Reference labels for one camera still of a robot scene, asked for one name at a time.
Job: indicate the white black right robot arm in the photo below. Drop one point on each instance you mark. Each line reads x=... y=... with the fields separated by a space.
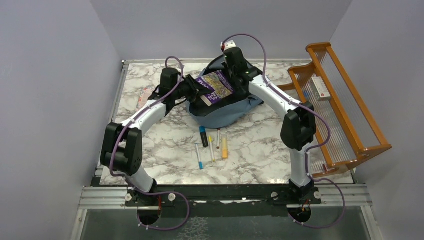
x=298 y=122

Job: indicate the white red small box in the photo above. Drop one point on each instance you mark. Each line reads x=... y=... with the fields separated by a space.
x=319 y=89

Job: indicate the blue capped white pen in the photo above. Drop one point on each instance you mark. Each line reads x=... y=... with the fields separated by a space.
x=198 y=154

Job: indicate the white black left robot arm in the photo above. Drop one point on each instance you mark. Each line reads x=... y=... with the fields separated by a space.
x=122 y=148

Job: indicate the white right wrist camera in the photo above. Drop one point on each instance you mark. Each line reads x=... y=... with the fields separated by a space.
x=228 y=45

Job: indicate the yellow capped white pen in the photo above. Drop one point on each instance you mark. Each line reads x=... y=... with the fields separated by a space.
x=211 y=148

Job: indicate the wooden wire rack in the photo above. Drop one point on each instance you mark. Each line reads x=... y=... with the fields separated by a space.
x=355 y=135

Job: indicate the red capped white pen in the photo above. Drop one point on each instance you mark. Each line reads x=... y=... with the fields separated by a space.
x=218 y=138

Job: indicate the orange highlighter marker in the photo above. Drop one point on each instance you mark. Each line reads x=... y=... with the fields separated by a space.
x=224 y=147

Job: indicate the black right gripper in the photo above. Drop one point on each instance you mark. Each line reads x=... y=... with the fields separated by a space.
x=224 y=63

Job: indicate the blue student backpack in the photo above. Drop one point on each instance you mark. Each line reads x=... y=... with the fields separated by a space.
x=226 y=111

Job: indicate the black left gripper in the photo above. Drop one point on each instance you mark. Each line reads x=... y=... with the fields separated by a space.
x=196 y=90

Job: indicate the black blue highlighter marker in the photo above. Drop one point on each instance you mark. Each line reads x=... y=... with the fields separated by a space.
x=203 y=136

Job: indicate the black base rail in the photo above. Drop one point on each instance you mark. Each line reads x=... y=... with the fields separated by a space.
x=205 y=200

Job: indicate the purple activity book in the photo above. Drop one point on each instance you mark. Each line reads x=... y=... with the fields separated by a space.
x=218 y=85

